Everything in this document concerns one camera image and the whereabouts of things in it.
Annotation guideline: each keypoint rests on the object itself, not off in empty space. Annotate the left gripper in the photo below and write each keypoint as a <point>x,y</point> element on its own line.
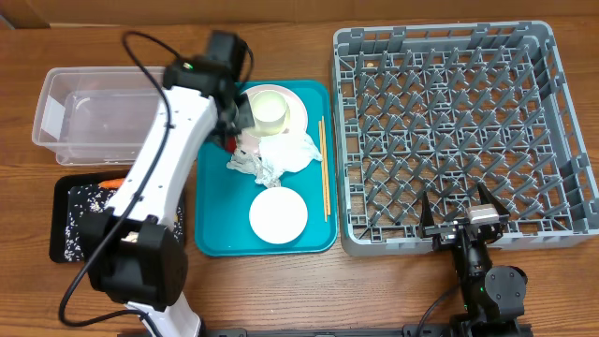
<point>242,118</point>

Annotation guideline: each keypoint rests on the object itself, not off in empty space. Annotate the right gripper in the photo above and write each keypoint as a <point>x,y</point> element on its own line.
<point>444,235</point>

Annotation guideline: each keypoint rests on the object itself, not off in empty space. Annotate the white napkin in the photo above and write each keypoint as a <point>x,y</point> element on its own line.
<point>287,152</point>

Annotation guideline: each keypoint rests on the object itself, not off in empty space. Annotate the orange carrot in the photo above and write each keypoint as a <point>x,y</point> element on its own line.
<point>112,184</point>

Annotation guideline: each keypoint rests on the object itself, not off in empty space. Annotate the food scraps pile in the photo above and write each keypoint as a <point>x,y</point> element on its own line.
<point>81,200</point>

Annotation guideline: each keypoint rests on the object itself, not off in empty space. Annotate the red snack wrapper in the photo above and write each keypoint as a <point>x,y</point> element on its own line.
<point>231,145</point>

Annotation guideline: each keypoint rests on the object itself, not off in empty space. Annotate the foil wrapper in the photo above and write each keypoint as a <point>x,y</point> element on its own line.
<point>255,166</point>

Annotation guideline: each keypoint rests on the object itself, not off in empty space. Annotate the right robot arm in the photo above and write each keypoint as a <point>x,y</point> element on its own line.
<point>493,295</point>

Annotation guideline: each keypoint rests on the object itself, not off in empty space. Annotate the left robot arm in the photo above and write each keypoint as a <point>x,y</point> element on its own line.
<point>130,251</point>

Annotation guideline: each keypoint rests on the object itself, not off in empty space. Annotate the large white plate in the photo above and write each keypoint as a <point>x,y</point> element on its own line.
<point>296,122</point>

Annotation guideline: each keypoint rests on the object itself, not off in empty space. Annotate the white cup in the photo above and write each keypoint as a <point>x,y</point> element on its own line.
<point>270,111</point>

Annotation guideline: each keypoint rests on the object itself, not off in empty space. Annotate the wooden chopstick left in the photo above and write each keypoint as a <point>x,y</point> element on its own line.
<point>322,173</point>

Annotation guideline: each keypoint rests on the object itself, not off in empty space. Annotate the wooden chopstick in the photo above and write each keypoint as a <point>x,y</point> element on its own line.
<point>322,173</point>
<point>325,162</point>

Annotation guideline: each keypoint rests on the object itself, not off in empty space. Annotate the teal plastic tray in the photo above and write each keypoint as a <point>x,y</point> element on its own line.
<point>224,196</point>

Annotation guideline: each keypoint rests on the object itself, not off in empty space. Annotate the wooden chopstick right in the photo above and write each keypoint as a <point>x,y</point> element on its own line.
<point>325,162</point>

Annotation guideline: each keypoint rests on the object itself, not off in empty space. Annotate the grey dish rack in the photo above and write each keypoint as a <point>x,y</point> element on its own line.
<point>436,110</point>

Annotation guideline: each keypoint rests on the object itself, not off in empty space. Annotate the clear plastic bin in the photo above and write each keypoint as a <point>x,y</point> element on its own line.
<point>112,115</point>

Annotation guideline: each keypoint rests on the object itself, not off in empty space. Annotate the black plastic tray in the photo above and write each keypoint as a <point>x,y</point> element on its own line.
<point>58,219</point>

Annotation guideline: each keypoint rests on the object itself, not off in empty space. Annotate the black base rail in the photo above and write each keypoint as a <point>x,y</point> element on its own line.
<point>318,332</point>

